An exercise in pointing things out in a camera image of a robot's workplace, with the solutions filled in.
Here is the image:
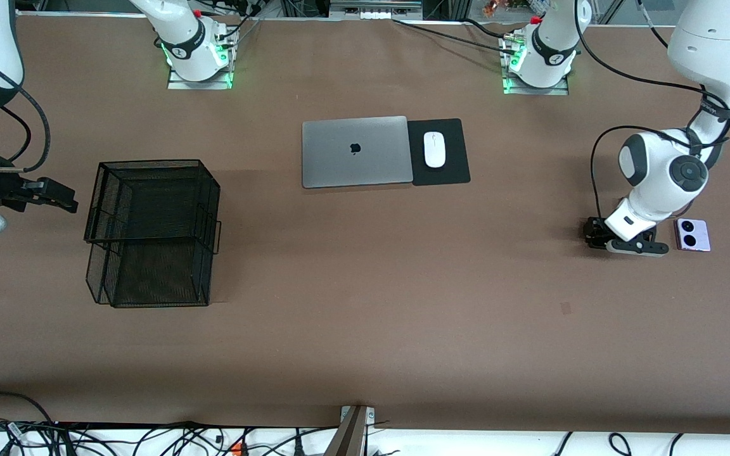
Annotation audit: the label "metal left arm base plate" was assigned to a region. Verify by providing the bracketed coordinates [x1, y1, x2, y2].
[503, 73, 570, 96]

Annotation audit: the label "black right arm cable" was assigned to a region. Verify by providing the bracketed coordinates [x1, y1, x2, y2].
[0, 44, 51, 173]

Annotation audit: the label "white computer mouse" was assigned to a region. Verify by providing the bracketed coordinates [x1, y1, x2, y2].
[423, 131, 447, 169]

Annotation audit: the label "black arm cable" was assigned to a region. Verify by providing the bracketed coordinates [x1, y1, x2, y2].
[573, 0, 730, 222]
[0, 44, 51, 173]

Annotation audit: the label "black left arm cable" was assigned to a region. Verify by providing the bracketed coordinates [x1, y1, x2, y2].
[573, 0, 730, 222]

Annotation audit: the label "grey power strip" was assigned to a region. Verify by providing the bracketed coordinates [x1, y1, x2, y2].
[329, 0, 424, 20]

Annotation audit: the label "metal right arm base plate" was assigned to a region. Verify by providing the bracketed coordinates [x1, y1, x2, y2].
[167, 63, 234, 91]

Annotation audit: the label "lilac flip phone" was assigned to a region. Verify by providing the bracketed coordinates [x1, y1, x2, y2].
[674, 218, 712, 253]

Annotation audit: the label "silver closed laptop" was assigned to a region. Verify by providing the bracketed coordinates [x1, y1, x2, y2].
[302, 115, 414, 189]

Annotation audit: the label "metal table edge bracket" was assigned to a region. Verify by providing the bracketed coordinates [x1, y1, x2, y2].
[340, 405, 376, 431]

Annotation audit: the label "black cable on table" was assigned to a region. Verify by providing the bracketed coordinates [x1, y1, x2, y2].
[392, 18, 518, 54]

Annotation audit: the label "thick black cable loop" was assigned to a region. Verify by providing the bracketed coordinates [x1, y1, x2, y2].
[0, 391, 56, 426]

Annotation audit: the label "grey metal pole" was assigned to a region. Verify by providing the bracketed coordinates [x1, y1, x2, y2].
[324, 407, 369, 456]

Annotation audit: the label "tangled black cables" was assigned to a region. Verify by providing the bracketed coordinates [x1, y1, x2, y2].
[0, 418, 340, 456]

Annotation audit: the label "black wire mesh basket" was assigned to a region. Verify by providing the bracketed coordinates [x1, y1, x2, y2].
[84, 159, 222, 309]

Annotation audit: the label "black mouse pad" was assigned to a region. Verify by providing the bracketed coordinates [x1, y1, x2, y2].
[407, 118, 471, 187]

